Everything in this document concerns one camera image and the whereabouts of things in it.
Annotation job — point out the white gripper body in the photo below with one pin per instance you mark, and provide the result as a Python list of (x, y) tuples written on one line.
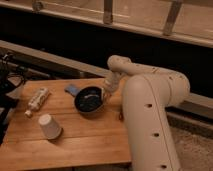
[(111, 82)]

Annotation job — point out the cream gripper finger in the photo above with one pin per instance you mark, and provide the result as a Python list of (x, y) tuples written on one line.
[(106, 95)]

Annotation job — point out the dark ceramic bowl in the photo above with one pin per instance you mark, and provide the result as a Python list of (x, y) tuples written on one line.
[(89, 99)]

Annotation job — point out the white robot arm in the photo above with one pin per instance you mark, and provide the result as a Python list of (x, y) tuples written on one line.
[(145, 96)]

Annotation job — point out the red snack bar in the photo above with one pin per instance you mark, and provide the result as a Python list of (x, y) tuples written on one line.
[(121, 116)]

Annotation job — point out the blue sponge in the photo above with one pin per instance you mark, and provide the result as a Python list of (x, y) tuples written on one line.
[(72, 90)]

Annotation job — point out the wooden cutting board table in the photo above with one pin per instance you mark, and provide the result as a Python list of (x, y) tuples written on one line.
[(83, 142)]

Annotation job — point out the white paper cup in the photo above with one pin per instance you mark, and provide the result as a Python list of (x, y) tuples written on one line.
[(49, 126)]

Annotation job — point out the white plastic bottle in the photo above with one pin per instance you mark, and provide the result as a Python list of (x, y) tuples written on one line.
[(37, 100)]

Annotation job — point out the black equipment on left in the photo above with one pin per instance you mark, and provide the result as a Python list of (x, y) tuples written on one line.
[(12, 79)]

